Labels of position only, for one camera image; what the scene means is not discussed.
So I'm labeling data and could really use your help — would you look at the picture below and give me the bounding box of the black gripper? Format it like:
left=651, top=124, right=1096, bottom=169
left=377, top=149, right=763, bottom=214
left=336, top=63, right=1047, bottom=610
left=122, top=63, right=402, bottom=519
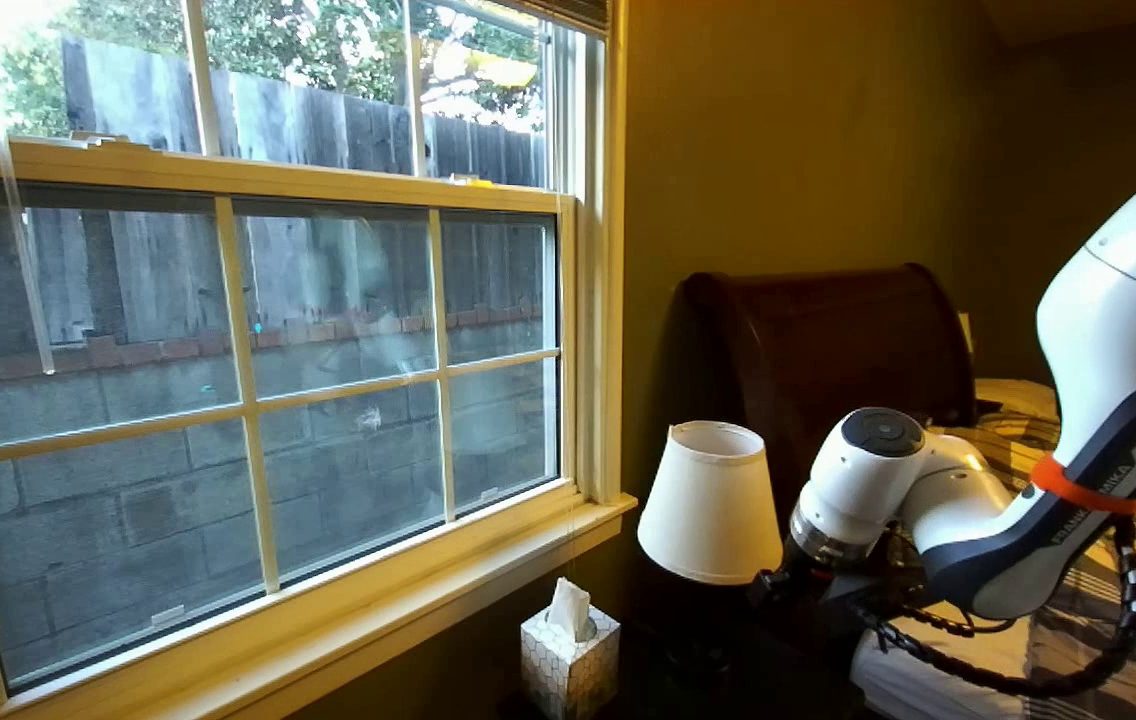
left=746, top=557, right=872, bottom=648

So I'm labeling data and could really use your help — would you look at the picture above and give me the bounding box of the dark wooden headboard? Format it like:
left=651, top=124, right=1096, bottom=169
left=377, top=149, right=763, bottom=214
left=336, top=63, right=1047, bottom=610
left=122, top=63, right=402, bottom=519
left=666, top=259, right=984, bottom=530

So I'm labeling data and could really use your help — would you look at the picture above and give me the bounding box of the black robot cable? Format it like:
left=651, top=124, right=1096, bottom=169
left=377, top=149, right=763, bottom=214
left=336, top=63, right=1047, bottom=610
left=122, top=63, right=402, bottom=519
left=861, top=517, right=1136, bottom=704

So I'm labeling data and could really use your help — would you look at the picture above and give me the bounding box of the white framed window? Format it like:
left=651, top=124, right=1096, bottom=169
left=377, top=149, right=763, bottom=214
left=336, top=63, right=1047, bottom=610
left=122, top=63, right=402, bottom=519
left=0, top=0, right=639, bottom=720

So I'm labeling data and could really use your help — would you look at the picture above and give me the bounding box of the table lamp with white shade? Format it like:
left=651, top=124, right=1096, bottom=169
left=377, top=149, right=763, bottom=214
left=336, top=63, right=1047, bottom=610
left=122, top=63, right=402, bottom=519
left=633, top=417, right=788, bottom=592

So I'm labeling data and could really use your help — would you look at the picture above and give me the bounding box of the black side table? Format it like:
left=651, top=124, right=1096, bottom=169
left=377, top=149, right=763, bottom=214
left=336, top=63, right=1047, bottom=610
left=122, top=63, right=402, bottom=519
left=499, top=577, right=872, bottom=720

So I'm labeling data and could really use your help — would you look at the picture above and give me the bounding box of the white bed sheet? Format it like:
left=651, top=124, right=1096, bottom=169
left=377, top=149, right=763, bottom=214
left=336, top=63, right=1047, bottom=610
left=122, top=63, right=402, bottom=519
left=847, top=614, right=1043, bottom=720

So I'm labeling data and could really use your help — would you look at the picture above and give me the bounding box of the white tissue box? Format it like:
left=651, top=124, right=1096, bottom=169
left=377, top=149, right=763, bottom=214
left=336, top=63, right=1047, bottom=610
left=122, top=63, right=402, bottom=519
left=517, top=570, right=622, bottom=720

